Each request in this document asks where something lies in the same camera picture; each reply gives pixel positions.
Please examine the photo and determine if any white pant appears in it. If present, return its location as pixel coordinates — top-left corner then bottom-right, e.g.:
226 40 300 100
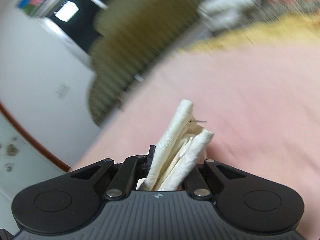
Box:
136 100 214 191

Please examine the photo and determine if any yellow blanket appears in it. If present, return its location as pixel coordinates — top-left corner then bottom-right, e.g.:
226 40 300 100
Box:
183 12 319 53

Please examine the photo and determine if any pink floral bed sheet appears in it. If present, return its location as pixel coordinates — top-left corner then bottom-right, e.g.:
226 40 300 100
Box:
75 43 319 239

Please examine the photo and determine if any olive padded headboard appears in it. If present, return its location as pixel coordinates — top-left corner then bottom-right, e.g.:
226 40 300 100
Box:
88 0 204 126

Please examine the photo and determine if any dark window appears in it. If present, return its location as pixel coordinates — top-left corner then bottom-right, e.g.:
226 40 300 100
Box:
48 0 109 52

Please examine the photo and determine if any white pillow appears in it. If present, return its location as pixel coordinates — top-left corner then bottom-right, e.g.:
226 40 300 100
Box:
198 0 266 33

